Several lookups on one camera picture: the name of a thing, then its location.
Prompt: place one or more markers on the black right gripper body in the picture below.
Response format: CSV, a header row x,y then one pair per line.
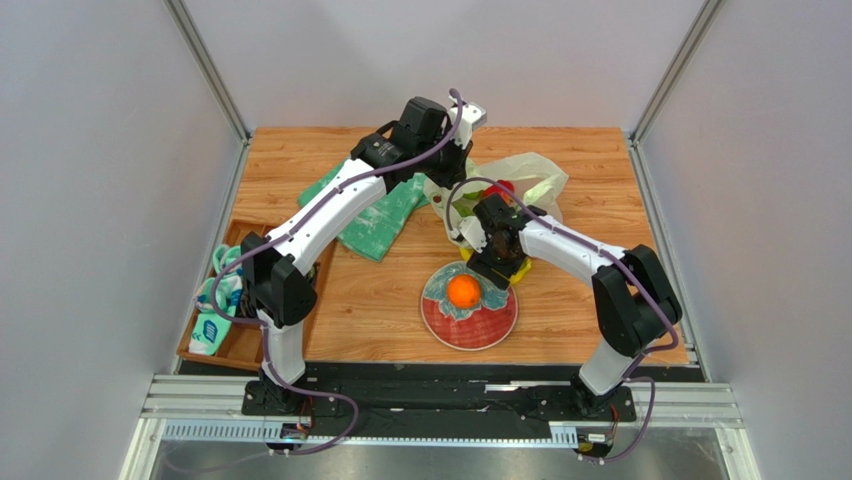
x,y
496,267

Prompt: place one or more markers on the teal white sock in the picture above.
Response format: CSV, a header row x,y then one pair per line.
x,y
211,328

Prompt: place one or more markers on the aluminium frame rail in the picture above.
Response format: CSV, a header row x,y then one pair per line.
x,y
187,408

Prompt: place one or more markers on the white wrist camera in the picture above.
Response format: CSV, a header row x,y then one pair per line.
x,y
473,233
465,120

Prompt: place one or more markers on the floral red blue plate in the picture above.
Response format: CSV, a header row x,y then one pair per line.
x,y
476,329

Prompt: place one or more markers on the translucent avocado print plastic bag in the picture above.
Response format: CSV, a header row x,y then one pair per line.
x,y
538,182

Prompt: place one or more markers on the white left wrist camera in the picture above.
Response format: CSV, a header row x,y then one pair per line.
x,y
465,120

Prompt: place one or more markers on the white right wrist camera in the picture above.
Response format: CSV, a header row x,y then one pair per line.
x,y
473,233

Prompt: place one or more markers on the green tie-dye cloth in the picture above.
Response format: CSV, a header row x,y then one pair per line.
x,y
373,231

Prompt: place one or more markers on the red fake apple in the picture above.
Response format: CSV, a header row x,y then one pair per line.
x,y
503,188

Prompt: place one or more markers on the yellow fake banana bunch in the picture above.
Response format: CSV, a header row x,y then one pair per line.
x,y
522,271

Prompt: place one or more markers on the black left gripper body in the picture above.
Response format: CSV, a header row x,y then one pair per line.
x,y
444,166

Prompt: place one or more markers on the orange fake orange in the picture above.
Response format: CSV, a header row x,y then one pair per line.
x,y
463,291

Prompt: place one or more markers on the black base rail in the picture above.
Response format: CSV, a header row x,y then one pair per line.
x,y
440,400

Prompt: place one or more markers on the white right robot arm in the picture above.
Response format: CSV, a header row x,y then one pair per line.
x,y
635,302

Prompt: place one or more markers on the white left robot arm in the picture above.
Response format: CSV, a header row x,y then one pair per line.
x,y
427,138

